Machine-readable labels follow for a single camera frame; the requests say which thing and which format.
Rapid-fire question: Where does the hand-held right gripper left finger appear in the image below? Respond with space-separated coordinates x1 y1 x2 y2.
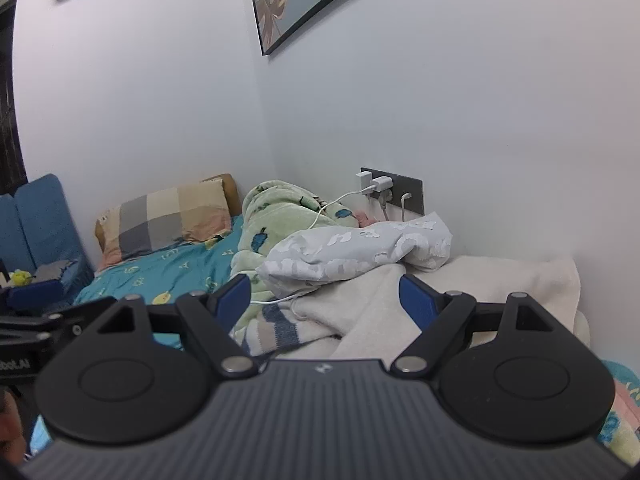
75 275 259 379

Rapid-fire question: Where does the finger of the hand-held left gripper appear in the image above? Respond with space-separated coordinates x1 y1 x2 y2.
0 299 117 346
0 279 67 312

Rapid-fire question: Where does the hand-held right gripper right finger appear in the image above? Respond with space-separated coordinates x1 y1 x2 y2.
390 275 571 377

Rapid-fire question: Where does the white printed shirt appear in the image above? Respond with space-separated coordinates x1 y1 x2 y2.
256 211 453 297

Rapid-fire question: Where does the person's left forearm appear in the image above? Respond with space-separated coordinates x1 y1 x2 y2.
0 389 27 461

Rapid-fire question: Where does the grey cloth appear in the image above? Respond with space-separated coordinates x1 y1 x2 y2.
32 259 78 282

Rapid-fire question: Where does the blue striped cloth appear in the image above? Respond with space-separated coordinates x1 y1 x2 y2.
242 305 346 358

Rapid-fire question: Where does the blue covered chair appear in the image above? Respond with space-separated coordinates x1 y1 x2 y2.
14 173 96 306
0 192 23 281

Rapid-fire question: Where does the cream blanket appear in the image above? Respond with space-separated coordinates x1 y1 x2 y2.
295 255 591 361

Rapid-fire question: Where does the bed with teal sheet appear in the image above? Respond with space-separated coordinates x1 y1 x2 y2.
30 215 246 461

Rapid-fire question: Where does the green fleece blanket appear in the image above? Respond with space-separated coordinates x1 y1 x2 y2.
230 180 358 356

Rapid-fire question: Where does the brown pillow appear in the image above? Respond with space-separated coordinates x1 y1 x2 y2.
202 173 243 218

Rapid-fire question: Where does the plaid pillow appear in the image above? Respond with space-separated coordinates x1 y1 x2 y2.
95 178 233 271

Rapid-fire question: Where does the pink teal printed blanket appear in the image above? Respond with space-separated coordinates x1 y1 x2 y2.
595 360 640 466

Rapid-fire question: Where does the grey wall outlet panel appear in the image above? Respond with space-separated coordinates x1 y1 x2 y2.
360 167 425 217

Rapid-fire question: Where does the white charging cable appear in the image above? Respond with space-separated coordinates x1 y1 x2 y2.
250 186 375 321

